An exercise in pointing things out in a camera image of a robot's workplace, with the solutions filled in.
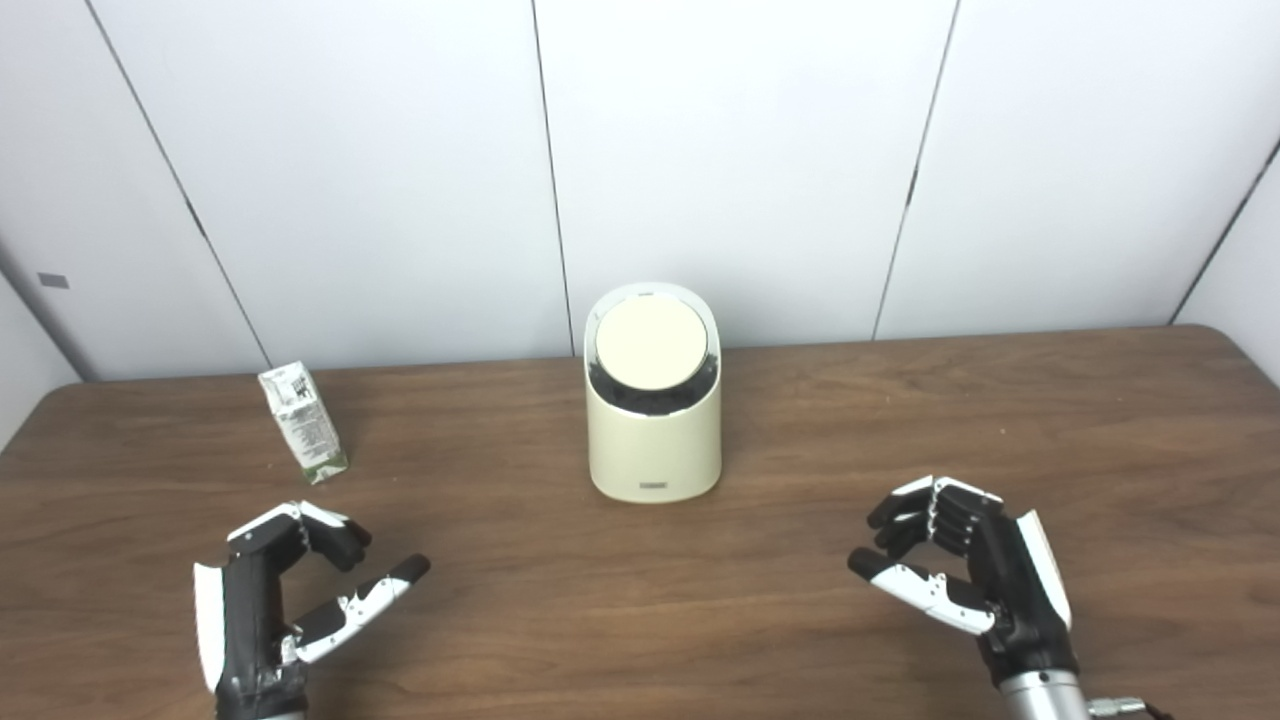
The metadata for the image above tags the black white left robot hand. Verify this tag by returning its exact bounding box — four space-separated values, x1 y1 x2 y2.
193 500 432 720

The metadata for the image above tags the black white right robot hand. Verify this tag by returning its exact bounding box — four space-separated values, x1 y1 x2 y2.
848 475 1081 689

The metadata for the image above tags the white green milk carton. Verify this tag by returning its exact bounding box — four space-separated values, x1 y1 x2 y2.
257 361 350 486

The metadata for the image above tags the cream round bin lid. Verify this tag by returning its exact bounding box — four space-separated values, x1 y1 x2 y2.
596 296 709 392

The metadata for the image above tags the cream-colored bin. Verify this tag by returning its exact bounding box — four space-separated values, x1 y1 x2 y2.
583 282 724 504

